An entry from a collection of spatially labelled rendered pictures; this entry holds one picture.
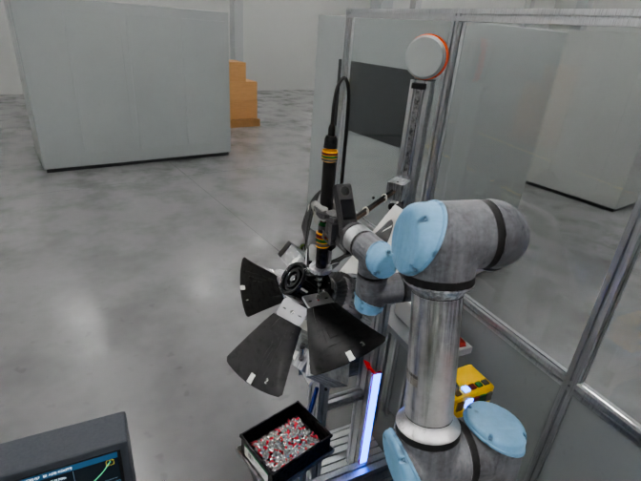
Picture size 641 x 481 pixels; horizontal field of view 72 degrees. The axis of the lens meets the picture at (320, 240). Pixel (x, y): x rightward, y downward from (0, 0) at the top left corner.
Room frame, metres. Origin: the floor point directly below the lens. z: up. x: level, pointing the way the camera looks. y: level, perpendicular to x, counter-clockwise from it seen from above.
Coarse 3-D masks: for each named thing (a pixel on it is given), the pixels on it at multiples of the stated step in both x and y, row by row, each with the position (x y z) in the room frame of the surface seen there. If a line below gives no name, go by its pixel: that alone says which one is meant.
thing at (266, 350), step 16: (272, 320) 1.17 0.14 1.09; (256, 336) 1.14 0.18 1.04; (272, 336) 1.14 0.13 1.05; (288, 336) 1.14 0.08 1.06; (240, 352) 1.12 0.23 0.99; (256, 352) 1.11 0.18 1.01; (272, 352) 1.10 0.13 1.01; (288, 352) 1.11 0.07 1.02; (240, 368) 1.08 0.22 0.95; (256, 368) 1.08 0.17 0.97; (272, 368) 1.07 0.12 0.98; (288, 368) 1.07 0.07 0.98; (256, 384) 1.04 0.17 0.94; (272, 384) 1.04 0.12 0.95
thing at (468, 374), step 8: (464, 368) 1.03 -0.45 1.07; (472, 368) 1.03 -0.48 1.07; (464, 376) 1.00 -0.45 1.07; (472, 376) 1.00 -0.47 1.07; (480, 376) 1.00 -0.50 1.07; (464, 384) 0.97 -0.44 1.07; (464, 392) 0.93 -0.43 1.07; (472, 392) 0.93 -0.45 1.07; (480, 392) 0.94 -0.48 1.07; (456, 400) 0.90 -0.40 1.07; (464, 400) 0.92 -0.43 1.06; (464, 408) 0.92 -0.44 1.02; (456, 416) 0.91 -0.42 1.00
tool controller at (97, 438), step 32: (0, 448) 0.53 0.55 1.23; (32, 448) 0.53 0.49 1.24; (64, 448) 0.53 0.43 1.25; (96, 448) 0.53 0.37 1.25; (128, 448) 0.55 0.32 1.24; (0, 480) 0.46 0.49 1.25; (32, 480) 0.48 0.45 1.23; (64, 480) 0.49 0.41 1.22; (96, 480) 0.51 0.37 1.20; (128, 480) 0.53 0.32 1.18
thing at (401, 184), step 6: (390, 180) 1.70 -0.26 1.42; (396, 180) 1.71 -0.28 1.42; (402, 180) 1.71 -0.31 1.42; (408, 180) 1.72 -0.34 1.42; (390, 186) 1.68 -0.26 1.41; (396, 186) 1.67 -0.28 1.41; (402, 186) 1.66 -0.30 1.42; (408, 186) 1.71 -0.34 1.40; (396, 192) 1.67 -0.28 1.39; (402, 192) 1.66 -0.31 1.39; (408, 192) 1.73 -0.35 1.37; (390, 198) 1.68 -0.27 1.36; (396, 198) 1.66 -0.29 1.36; (402, 198) 1.66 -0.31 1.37
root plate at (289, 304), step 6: (288, 300) 1.21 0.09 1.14; (282, 306) 1.20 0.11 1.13; (288, 306) 1.20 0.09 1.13; (294, 306) 1.20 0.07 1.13; (300, 306) 1.20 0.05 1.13; (282, 312) 1.19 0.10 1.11; (288, 312) 1.19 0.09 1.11; (294, 312) 1.19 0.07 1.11; (300, 312) 1.19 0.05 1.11; (288, 318) 1.18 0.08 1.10; (294, 318) 1.18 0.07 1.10; (300, 318) 1.18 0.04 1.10; (300, 324) 1.17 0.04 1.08
